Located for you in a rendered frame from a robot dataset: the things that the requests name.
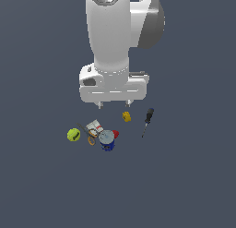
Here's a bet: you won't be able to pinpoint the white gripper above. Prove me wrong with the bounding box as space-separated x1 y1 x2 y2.
78 62 150 110

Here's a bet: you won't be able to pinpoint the small yellow block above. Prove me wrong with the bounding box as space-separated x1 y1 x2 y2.
122 111 132 123

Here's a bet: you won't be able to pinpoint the white and red box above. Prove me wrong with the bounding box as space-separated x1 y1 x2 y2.
85 119 104 135

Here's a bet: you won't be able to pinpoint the blue can with grey lid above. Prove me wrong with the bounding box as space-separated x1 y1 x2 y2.
98 129 116 152

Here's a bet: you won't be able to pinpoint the yellow-green tennis ball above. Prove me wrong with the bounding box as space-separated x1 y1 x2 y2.
66 127 81 142

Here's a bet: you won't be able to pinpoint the black-handled screwdriver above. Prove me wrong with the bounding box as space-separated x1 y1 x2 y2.
141 107 155 138

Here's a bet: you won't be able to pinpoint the orange-handled scissors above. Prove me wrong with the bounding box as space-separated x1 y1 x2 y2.
76 123 99 147

